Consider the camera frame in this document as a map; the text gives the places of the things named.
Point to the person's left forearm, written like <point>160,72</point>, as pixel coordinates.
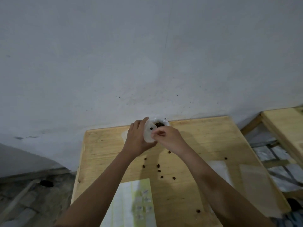
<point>99,191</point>

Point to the person's right hand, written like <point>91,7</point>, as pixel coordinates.
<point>172,139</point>

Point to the person's left hand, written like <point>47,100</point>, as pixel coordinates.
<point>136,141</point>

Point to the light wooden side table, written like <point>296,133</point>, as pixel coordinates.
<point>281,125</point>

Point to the small translucent plastic bag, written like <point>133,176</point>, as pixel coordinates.
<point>148,134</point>
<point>222,170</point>

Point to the pale yellow label sheet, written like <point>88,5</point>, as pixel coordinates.
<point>123,200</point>

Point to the stack of clear pouches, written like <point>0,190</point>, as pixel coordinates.
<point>258,184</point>

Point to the person's right forearm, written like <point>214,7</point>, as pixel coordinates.
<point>225,189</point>

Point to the wooden stick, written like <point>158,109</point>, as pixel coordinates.
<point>16,200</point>

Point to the small black floor object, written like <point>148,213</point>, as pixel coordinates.
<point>293,204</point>

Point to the large clear plastic bag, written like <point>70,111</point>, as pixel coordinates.
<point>165,121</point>

